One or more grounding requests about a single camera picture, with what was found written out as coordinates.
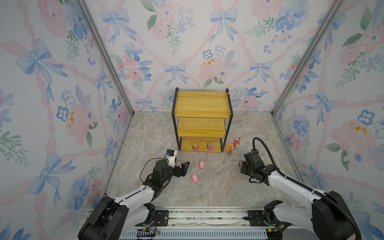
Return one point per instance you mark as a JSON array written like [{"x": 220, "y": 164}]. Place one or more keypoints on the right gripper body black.
[{"x": 245, "y": 170}]

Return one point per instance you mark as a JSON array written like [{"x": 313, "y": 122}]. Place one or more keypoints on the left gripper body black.
[{"x": 174, "y": 171}]

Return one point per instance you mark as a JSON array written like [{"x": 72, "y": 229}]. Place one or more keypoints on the colourful robot toy green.
[{"x": 195, "y": 147}]

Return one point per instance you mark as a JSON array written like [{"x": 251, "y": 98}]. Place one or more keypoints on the colourful robot toy pink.
[{"x": 210, "y": 146}]

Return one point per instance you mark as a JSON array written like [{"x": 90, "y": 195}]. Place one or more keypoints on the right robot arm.
[{"x": 324, "y": 214}]

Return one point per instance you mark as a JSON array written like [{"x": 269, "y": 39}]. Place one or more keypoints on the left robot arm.
[{"x": 112, "y": 217}]

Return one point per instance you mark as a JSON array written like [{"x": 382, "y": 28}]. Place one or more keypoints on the pink pig toy front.
[{"x": 194, "y": 178}]

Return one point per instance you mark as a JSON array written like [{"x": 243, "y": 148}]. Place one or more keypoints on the pink pig toy middle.
[{"x": 202, "y": 164}]

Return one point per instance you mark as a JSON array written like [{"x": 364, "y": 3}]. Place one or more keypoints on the pink bear toy with cherry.
[{"x": 237, "y": 142}]

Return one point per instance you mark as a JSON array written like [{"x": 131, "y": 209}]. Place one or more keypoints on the pink bear toy yellow petals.
[{"x": 230, "y": 148}]

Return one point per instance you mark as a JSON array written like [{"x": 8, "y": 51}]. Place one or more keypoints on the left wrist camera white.
[{"x": 171, "y": 157}]

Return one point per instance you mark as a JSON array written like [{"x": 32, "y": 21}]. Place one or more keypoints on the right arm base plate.
[{"x": 256, "y": 218}]

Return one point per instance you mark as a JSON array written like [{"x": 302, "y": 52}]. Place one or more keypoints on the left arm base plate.
[{"x": 157, "y": 218}]

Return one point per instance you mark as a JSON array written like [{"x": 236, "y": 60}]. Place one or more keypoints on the wooden shelf black metal frame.
[{"x": 201, "y": 117}]

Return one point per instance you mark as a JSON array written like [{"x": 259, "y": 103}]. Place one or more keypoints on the aluminium corner post left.
[{"x": 90, "y": 24}]

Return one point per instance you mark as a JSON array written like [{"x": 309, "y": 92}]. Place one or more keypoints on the aluminium corner post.
[
  {"x": 90, "y": 24},
  {"x": 329, "y": 17}
]

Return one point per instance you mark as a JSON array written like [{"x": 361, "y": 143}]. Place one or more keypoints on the aluminium corner post right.
[{"x": 329, "y": 17}]

